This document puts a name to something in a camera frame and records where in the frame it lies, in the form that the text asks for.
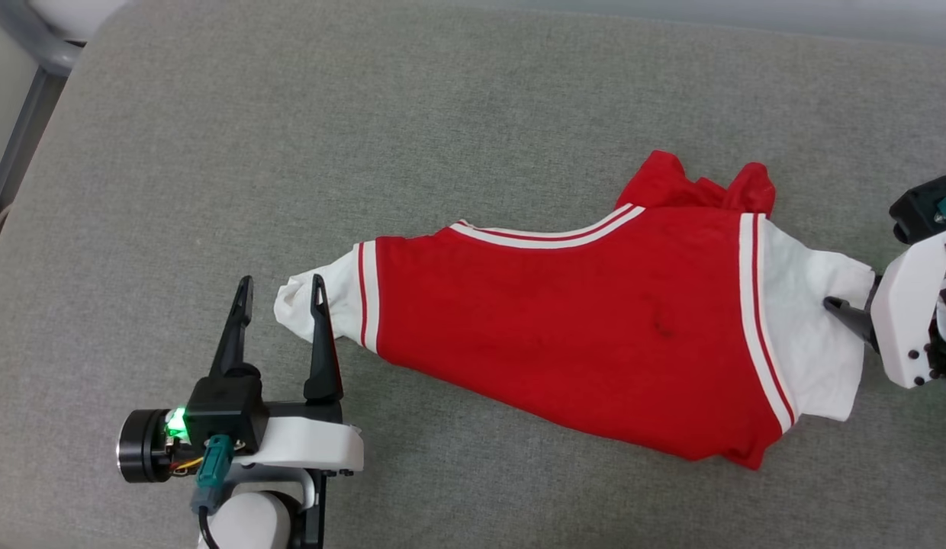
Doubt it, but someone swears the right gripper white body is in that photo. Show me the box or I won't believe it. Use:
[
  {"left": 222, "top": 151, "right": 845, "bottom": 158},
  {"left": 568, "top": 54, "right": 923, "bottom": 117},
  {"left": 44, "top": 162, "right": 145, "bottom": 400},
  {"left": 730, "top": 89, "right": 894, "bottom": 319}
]
[{"left": 870, "top": 227, "right": 946, "bottom": 390}]

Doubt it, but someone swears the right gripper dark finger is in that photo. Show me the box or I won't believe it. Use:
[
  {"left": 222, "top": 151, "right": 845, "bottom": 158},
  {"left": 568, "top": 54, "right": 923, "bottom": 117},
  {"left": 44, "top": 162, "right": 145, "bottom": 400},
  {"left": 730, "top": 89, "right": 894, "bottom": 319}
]
[{"left": 822, "top": 295, "right": 879, "bottom": 353}]

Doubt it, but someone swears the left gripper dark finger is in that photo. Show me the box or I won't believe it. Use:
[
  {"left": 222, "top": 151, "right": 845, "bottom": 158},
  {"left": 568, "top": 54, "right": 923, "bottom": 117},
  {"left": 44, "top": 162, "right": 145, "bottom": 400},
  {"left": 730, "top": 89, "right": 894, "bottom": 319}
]
[
  {"left": 208, "top": 275, "right": 261, "bottom": 380},
  {"left": 303, "top": 274, "right": 345, "bottom": 405}
]

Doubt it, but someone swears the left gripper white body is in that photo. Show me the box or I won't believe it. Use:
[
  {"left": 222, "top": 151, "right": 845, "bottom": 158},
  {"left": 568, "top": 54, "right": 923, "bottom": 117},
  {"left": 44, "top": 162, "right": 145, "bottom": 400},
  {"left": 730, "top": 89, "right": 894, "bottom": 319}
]
[{"left": 116, "top": 401, "right": 365, "bottom": 484}]

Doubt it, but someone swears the red and white jersey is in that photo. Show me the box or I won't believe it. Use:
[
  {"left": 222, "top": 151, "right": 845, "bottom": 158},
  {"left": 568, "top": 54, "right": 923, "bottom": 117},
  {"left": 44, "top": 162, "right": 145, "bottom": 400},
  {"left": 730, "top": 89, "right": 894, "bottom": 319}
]
[{"left": 273, "top": 149, "right": 877, "bottom": 470}]

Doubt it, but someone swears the white rounded object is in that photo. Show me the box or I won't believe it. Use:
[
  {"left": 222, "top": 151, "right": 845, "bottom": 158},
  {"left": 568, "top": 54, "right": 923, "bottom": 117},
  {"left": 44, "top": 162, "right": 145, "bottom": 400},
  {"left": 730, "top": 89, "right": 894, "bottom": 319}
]
[{"left": 27, "top": 0, "right": 132, "bottom": 43}]

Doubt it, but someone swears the cable with teal connector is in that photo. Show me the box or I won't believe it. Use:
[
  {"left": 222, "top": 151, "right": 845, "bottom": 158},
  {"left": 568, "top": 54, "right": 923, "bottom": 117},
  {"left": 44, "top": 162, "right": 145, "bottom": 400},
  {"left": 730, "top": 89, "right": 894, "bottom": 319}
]
[{"left": 189, "top": 434, "right": 237, "bottom": 549}]

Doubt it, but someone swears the grey metal frame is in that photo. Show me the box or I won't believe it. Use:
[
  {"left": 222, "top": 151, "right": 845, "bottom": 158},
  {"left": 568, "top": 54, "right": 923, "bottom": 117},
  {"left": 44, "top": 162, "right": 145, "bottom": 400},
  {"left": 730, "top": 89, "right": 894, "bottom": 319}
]
[{"left": 0, "top": 0, "right": 86, "bottom": 231}]

